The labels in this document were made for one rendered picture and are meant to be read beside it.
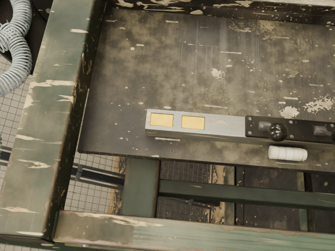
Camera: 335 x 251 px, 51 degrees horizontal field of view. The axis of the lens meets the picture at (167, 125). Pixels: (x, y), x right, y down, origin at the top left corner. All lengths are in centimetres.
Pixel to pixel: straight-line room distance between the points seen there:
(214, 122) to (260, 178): 219
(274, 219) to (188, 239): 211
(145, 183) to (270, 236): 29
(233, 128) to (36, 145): 41
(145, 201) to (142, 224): 10
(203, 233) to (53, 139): 35
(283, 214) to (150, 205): 201
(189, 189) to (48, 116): 35
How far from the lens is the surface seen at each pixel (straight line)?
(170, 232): 71
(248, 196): 85
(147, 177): 82
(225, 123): 79
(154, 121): 78
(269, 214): 283
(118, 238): 71
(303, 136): 82
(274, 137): 68
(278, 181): 282
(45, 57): 83
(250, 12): 100
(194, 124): 78
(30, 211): 70
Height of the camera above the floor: 203
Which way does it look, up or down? 27 degrees down
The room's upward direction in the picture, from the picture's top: 72 degrees counter-clockwise
